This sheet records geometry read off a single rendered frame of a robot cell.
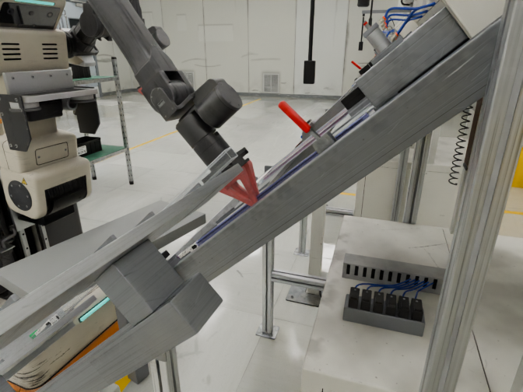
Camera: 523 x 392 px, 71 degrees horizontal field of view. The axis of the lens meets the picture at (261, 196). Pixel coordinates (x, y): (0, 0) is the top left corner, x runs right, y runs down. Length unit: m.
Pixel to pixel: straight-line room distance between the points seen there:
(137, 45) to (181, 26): 9.97
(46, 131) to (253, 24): 8.72
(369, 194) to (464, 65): 1.62
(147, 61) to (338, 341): 0.64
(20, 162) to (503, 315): 1.36
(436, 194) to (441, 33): 1.61
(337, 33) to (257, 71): 2.14
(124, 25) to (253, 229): 0.42
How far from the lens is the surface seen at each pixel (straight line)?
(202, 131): 0.67
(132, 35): 0.73
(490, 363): 0.86
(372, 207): 2.11
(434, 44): 0.54
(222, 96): 0.63
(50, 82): 1.35
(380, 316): 0.83
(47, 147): 1.38
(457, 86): 0.51
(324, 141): 0.55
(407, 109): 0.51
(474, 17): 0.53
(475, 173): 0.49
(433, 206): 2.12
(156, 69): 0.69
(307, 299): 1.89
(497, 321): 0.97
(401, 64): 0.54
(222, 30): 10.17
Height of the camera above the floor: 1.16
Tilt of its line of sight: 22 degrees down
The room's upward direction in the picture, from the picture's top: straight up
